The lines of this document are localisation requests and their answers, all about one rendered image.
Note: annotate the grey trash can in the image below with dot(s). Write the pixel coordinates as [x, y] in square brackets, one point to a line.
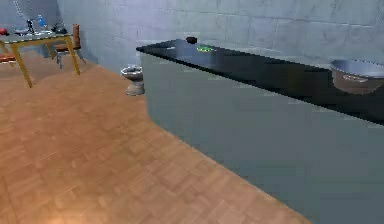
[134, 80]

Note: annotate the brown wooden chair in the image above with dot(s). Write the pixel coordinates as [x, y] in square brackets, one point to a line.
[70, 45]

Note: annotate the red chair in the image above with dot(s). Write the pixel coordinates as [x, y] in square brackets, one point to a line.
[6, 58]

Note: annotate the red apple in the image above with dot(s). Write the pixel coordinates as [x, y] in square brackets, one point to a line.
[3, 31]

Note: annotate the green flat object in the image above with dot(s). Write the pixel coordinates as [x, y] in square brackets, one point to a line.
[204, 48]

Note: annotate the grey counter with black top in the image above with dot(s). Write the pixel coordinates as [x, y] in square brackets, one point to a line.
[253, 140]

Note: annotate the small black round object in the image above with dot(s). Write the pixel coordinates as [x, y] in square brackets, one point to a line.
[191, 40]

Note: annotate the dark round pot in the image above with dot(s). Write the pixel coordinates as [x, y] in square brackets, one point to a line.
[60, 29]

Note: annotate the silver metal bowl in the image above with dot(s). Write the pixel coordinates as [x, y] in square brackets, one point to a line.
[358, 78]

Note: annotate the yellow-legged dining table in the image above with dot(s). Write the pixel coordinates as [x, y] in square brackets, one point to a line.
[33, 39]

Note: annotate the blue bottle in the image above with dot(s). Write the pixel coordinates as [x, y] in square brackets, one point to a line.
[41, 22]

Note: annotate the dark pepper mill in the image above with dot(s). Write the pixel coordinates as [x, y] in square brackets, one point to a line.
[30, 25]

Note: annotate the grey plate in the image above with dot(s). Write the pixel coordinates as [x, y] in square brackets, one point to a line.
[21, 31]

